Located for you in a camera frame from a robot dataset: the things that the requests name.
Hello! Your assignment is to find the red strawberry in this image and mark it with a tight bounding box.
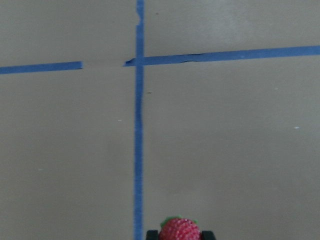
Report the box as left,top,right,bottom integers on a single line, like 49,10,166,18
158,216,201,240

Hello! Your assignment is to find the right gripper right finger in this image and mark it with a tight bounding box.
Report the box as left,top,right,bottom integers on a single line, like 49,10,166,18
200,230,216,240

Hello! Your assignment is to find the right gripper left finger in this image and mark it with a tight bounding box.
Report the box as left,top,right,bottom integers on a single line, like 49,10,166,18
146,229,159,240

